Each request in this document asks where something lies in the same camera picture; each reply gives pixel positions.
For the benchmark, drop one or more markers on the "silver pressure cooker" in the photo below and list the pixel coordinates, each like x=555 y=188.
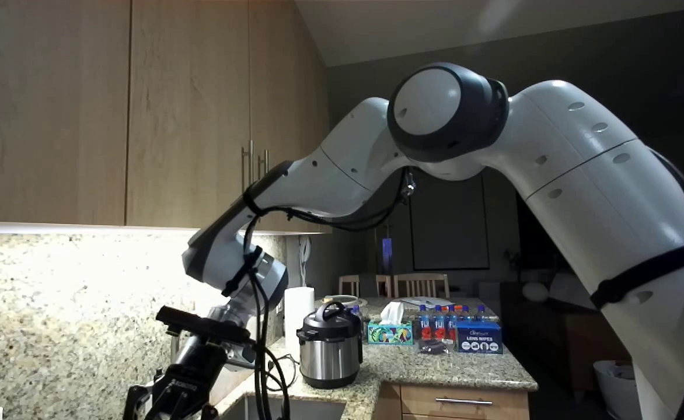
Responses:
x=332 y=358

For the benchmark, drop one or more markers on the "wooden base cabinet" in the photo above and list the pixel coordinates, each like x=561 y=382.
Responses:
x=419 y=407

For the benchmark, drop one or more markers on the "wooden chair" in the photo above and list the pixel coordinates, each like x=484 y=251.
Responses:
x=422 y=286
x=349 y=286
x=384 y=286

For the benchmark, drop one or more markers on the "white bin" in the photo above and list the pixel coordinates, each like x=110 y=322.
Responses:
x=616 y=387

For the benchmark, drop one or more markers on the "white bowl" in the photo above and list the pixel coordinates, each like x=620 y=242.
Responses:
x=342 y=299

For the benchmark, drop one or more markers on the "white paper towel roll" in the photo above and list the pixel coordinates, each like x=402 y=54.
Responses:
x=299 y=319

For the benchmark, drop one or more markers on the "glowing blue device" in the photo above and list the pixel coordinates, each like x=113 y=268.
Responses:
x=385 y=251

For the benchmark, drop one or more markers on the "blue bottle pack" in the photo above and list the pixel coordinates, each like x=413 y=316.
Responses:
x=476 y=342

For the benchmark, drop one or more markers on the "white cushion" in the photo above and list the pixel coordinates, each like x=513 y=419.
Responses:
x=534 y=293

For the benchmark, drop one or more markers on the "light wooden upper cabinet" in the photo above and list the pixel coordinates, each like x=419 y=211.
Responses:
x=44 y=118

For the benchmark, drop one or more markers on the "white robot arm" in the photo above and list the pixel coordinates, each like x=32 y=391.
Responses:
x=589 y=188

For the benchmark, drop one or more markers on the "green tissue box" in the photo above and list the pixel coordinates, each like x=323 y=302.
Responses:
x=390 y=333

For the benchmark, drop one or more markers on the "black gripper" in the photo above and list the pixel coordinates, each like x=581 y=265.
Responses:
x=190 y=373

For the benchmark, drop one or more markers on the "dark wall screen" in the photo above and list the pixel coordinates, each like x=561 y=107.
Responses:
x=449 y=224

